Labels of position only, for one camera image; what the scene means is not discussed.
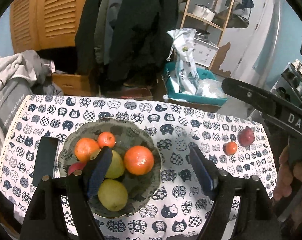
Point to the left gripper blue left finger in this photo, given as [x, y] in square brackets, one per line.
[97, 169]

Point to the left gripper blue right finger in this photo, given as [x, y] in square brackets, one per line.
[205, 171]

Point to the yellow-red mango pear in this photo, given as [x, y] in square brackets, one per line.
[116, 168]

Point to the red apple front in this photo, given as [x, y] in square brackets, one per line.
[76, 166]

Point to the red apple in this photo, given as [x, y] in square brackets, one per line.
[246, 137]
[76, 166]

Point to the large orange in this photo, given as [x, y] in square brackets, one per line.
[84, 148]
[138, 160]

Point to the small tangerine front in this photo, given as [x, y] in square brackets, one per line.
[230, 148]

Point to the small tangerine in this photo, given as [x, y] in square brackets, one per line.
[106, 139]
[230, 148]

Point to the small tangerine back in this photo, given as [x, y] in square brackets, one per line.
[106, 139]

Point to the red apple back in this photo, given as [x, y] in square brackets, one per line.
[246, 137]

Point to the person's right hand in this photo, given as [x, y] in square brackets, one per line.
[284, 180]

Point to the metal shoe rack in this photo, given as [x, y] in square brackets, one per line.
[289, 84]

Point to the green patterned glass bowl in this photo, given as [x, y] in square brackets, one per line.
[140, 188]

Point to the cat pattern tablecloth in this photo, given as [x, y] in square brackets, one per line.
[58, 208]

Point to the black smartphone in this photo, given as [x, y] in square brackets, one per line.
[45, 159]

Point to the silver vertical pipe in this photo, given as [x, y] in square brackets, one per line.
[265, 59]

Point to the clear plastic bag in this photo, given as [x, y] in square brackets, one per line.
[210, 88]

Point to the wooden drawer box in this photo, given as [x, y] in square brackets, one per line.
[74, 85]

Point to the white door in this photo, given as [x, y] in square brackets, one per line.
[246, 44]

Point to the teal plastic crate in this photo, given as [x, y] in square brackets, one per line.
[173, 87]

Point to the white patterned storage box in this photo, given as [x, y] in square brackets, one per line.
[204, 52]

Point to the grey hanging bag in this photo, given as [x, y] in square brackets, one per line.
[236, 19]

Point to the steel pot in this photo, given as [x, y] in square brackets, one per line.
[202, 35]

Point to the white rice bag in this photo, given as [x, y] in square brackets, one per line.
[185, 68]

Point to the dark blue umbrella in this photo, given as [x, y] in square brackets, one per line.
[248, 2]

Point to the pile of grey clothes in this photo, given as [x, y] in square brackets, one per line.
[22, 74]

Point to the black hanging coat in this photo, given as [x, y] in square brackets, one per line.
[124, 42]

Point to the white cooking pot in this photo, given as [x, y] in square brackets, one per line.
[203, 12]

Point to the wooden louvered wardrobe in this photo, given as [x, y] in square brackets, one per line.
[44, 24]

